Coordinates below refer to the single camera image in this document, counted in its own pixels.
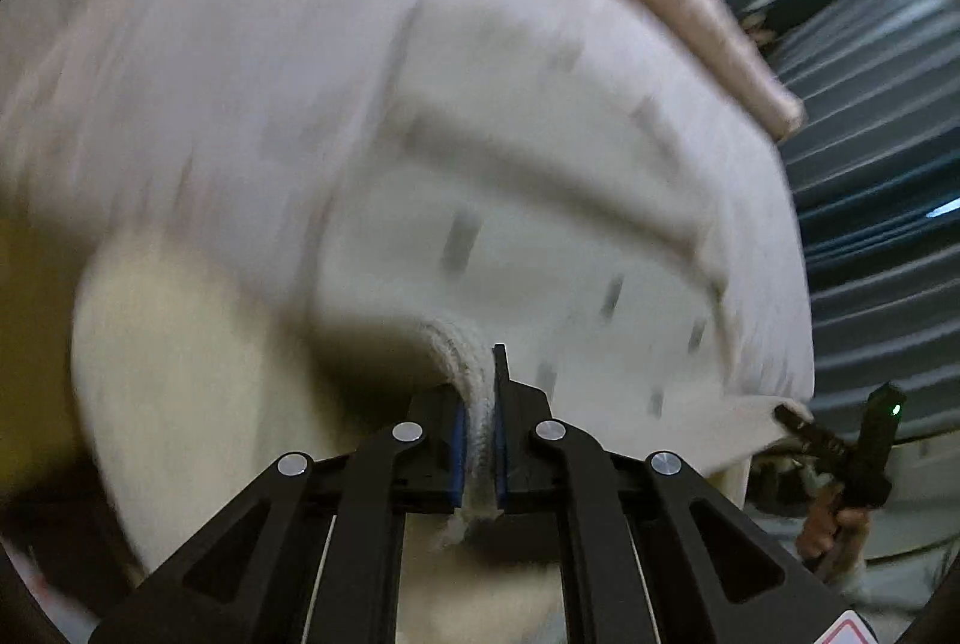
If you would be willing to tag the person's right hand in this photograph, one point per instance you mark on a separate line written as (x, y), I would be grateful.
(829, 531)

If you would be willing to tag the blue pleated curtain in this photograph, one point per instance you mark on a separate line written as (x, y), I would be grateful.
(877, 164)

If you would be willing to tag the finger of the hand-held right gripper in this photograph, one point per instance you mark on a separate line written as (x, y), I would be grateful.
(814, 438)

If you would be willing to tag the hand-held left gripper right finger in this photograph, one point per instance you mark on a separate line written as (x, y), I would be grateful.
(500, 464)

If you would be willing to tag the white butterfly print blanket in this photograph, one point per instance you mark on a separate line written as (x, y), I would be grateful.
(225, 89)

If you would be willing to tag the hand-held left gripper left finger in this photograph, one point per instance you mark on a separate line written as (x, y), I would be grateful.
(455, 456)

